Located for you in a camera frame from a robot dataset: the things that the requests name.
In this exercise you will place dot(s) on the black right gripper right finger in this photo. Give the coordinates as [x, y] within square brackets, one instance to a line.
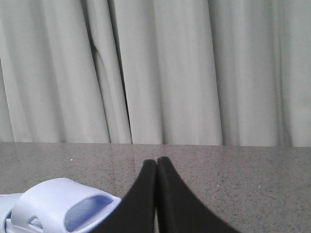
[178, 209]

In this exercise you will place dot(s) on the light blue slipper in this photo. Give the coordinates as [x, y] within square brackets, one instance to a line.
[56, 206]

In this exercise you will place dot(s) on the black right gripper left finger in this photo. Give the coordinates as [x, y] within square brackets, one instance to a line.
[136, 211]

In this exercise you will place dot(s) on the pale green pleated curtain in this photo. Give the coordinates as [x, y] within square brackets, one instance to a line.
[203, 72]

